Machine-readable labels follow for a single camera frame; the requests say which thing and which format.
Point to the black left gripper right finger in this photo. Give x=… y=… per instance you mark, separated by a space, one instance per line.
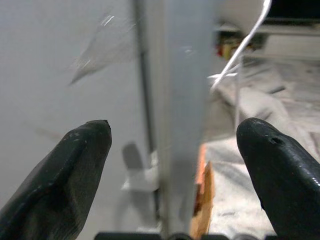
x=282 y=180

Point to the white floor sheet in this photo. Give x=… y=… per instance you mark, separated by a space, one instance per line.
x=262 y=100

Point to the wooden brick pallet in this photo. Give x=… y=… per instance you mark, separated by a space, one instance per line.
x=203 y=195

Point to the silver fridge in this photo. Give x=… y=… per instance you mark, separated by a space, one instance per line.
x=45 y=75

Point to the white fridge foot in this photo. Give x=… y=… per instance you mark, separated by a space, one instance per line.
x=140 y=175

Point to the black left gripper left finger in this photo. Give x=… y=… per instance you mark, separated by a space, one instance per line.
x=57 y=180

